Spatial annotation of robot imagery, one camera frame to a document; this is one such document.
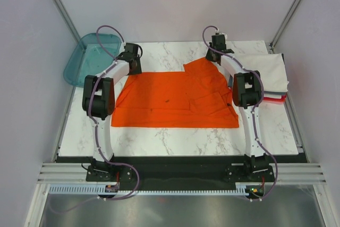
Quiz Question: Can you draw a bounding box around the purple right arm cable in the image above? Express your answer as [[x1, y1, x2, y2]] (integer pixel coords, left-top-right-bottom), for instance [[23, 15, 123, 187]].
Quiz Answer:
[[202, 26, 279, 201]]

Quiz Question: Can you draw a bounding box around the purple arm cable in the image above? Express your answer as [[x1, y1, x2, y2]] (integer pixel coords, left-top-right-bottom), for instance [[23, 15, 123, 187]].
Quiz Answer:
[[202, 26, 279, 201], [87, 24, 127, 164]]

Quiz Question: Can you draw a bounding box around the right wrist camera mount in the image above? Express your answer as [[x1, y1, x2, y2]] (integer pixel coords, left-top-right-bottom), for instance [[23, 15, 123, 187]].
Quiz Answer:
[[215, 29, 228, 38]]

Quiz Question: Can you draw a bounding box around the aluminium frame post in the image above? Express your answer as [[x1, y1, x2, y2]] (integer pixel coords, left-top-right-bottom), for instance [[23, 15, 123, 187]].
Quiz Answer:
[[267, 0, 303, 52], [53, 0, 81, 42]]

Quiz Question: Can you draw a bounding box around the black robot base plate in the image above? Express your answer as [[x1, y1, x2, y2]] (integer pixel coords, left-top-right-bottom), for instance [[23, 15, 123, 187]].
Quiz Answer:
[[84, 154, 274, 192]]

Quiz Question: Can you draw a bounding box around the white folded t shirt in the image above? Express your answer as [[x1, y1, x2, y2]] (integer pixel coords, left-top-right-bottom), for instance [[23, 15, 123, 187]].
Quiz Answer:
[[220, 54, 288, 94]]

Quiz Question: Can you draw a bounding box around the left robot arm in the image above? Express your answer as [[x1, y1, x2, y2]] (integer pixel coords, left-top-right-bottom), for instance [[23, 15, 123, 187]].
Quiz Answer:
[[82, 43, 143, 183]]

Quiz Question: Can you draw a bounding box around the left aluminium frame post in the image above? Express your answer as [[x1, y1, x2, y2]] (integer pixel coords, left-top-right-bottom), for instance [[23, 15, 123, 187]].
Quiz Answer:
[[53, 0, 81, 42]]

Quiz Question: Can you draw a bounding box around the right aluminium frame post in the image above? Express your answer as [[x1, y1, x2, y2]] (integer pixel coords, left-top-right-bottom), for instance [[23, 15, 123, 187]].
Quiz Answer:
[[267, 0, 303, 52]]

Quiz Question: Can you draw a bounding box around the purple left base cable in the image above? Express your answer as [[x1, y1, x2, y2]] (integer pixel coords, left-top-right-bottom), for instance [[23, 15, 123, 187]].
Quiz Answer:
[[49, 162, 141, 215]]

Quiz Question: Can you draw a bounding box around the white slotted cable duct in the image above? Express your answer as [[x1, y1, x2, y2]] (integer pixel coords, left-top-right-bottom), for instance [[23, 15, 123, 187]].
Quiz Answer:
[[48, 183, 265, 196]]

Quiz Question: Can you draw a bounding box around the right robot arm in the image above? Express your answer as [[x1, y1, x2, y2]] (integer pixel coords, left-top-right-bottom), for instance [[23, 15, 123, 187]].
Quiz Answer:
[[206, 32, 270, 181]]

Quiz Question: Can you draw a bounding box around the orange t shirt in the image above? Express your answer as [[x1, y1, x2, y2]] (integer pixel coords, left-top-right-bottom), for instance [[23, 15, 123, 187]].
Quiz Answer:
[[111, 58, 239, 129]]

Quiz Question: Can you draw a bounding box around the right aluminium side rail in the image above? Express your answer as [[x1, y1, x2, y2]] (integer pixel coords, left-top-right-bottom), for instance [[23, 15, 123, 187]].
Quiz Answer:
[[267, 47, 309, 158]]

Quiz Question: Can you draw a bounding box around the front aluminium cross rail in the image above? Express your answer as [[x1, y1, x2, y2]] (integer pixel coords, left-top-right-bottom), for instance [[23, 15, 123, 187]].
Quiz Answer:
[[37, 163, 326, 184]]

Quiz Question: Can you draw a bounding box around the teal plastic bin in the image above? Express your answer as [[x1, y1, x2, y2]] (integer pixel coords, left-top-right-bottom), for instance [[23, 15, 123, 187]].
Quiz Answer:
[[63, 33, 122, 87]]

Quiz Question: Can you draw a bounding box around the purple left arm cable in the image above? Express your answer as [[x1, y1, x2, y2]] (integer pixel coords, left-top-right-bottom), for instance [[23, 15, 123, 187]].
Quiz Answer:
[[87, 24, 127, 164]]

